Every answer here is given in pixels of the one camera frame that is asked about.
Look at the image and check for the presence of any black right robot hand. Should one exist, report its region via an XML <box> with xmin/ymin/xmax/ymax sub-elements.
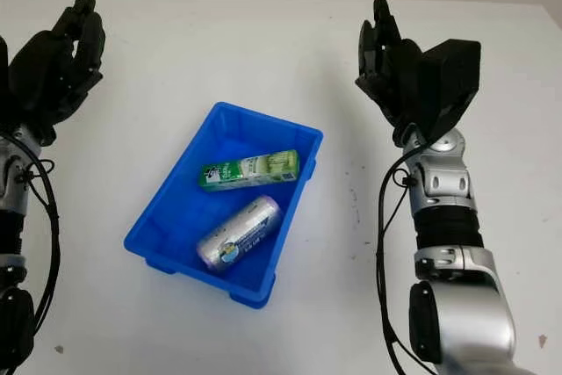
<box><xmin>354</xmin><ymin>0</ymin><xmax>436</xmax><ymax>148</ymax></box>

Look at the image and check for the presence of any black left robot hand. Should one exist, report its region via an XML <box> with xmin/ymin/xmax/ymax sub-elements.
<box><xmin>6</xmin><ymin>0</ymin><xmax>108</xmax><ymax>148</ymax></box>

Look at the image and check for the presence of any green carton box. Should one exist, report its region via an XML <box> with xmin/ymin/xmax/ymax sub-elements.
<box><xmin>200</xmin><ymin>149</ymin><xmax>302</xmax><ymax>194</ymax></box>

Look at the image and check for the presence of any silver cylindrical can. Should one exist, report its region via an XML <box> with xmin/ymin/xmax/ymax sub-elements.
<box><xmin>196</xmin><ymin>194</ymin><xmax>284</xmax><ymax>270</ymax></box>

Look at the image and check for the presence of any blue plastic tray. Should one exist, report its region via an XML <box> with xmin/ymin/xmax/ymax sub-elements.
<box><xmin>122</xmin><ymin>101</ymin><xmax>325</xmax><ymax>309</ymax></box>

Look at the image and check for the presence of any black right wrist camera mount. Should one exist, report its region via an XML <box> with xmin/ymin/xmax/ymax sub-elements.
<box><xmin>416</xmin><ymin>39</ymin><xmax>482</xmax><ymax>143</ymax></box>

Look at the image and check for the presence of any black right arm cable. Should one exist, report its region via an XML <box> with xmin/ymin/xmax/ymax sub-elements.
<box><xmin>375</xmin><ymin>137</ymin><xmax>440</xmax><ymax>375</ymax></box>

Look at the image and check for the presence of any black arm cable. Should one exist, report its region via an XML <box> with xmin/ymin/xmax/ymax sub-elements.
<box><xmin>375</xmin><ymin>137</ymin><xmax>440</xmax><ymax>375</ymax></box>
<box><xmin>6</xmin><ymin>133</ymin><xmax>61</xmax><ymax>336</ymax></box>

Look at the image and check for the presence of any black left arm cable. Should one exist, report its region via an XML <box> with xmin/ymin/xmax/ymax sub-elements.
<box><xmin>6</xmin><ymin>133</ymin><xmax>61</xmax><ymax>336</ymax></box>

